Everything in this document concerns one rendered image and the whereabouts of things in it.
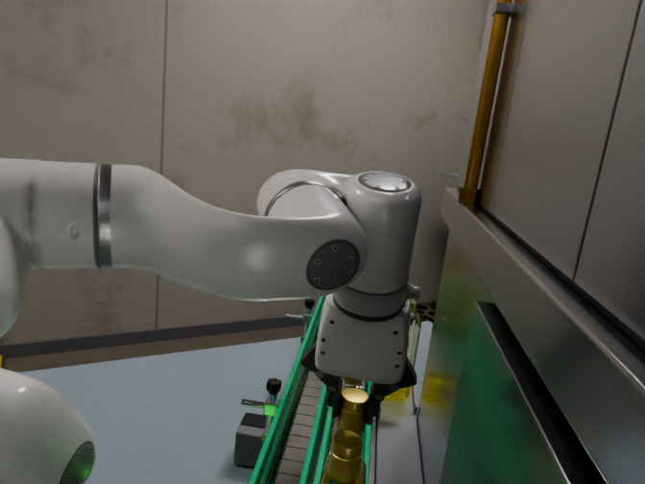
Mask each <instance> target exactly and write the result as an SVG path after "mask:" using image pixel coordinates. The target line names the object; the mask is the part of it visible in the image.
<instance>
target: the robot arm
mask: <svg viewBox="0 0 645 484"><path fill-rule="evenodd" d="M420 208H421V193H420V190H419V188H418V186H417V185H416V184H415V183H414V182H413V181H411V180H410V179H408V178H406V177H404V176H401V175H398V174H395V173H390V172H382V171H370V172H363V173H360V174H357V175H348V174H338V173H329V172H323V171H315V170H307V169H291V170H286V171H282V172H279V173H277V174H275V175H273V176H272V177H270V178H269V179H268V180H266V182H265V183H264V184H263V185H262V187H261V189H260V191H259V193H258V197H257V212H258V216H256V215H249V214H243V213H238V212H234V211H229V210H226V209H222V208H219V207H216V206H212V205H210V204H207V203H205V202H203V201H201V200H199V199H197V198H195V197H193V196H192V195H190V194H188V193H187V192H185V191H184V190H182V189H181V188H179V187H178V186H176V185H175V184H174V183H172V182H171V181H169V180H168V179H166V178H165V177H163V176H162V175H160V174H158V173H157V172H155V171H153V170H151V169H149V168H146V167H143V166H139V165H129V164H103V163H81V162H62V161H43V160H37V159H18V158H0V338H1V337H2V336H3V335H4V334H6V333H7V332H8V330H9V329H10V328H11V327H12V325H13V324H14V322H15V320H16V319H17V317H18V315H19V312H20V309H21V305H22V301H23V296H24V291H25V285H26V280H27V276H28V272H29V271H41V270H57V269H142V270H146V271H150V272H152V273H155V274H157V275H159V276H162V277H164V278H167V279H169V280H171V281H174V282H176V283H179V284H182V285H185V286H188V287H191V288H195V289H197V290H200V291H204V292H206V293H209V294H212V295H216V296H220V297H223V298H228V299H234V300H240V301H250V302H269V301H290V300H305V299H313V298H317V297H322V296H325V300H324V303H323V307H322V316H321V320H320V326H319V332H318V338H317V341H316V342H315V343H314V344H313V345H312V346H311V347H310V348H309V349H308V350H307V352H306V353H305V354H304V355H303V357H302V359H301V362H300V363H301V365H302V366H303V367H305V368H306V369H308V370H309V371H311V372H314V373H316V376H317V377H318V378H319V379H320V380H321V381H322V382H323V383H324V384H325V385H326V391H327V392H329V393H328V403H327V406H329V407H332V416H331V418H334V419H336V418H338V412H339V405H340V398H341V393H342V389H343V379H342V376H344V377H349V378H354V379H360V380H365V381H370V382H372V385H371V386H370V395H369V403H368V410H367V416H366V422H365V424H368V425H371V419H372V415H375V416H378V413H379V407H380V402H381V401H383V400H384V397H386V396H387V395H389V394H391V393H393V392H396V391H397V390H398V389H399V388H406V387H410V386H415V385H416V384H417V374H416V372H415V370H414V368H413V366H412V364H411V362H410V360H409V358H408V356H407V350H408V342H409V332H410V320H411V307H410V300H411V299H419V293H420V287H419V286H414V284H410V281H409V279H410V276H409V272H410V266H411V261H412V255H413V249H414V245H415V239H416V234H417V228H418V218H419V213H420ZM95 459H96V441H95V437H94V434H93V431H92V429H91V427H90V426H89V424H88V423H87V422H86V421H85V420H84V418H83V417H82V416H81V415H80V414H79V413H78V412H77V411H76V410H75V409H74V408H73V407H72V406H71V405H70V404H69V403H68V402H67V401H66V400H65V399H64V398H63V397H62V396H61V395H60V394H59V393H58V392H57V391H56V390H55V389H53V388H52V387H50V386H49V385H47V384H45V383H44V382H42V381H40V380H38V379H35V378H33V377H30V376H27V375H23V374H19V373H16V372H13V371H9V370H6V369H2V368H0V484H84V483H85V481H86V480H87V479H88V477H89V476H90V474H91V472H92V469H93V466H94V463H95Z"/></svg>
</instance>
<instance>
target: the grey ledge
mask: <svg viewBox="0 0 645 484"><path fill-rule="evenodd" d="M417 411H418V403H417V394H416V385H415V386H411V391H410V396H409V397H408V398H402V397H390V396H386V397H384V400H383V401H381V414H380V417H378V416H376V439H375V468H374V484H423V476H422V467H421V458H420V449H419V439H418V422H417Z"/></svg>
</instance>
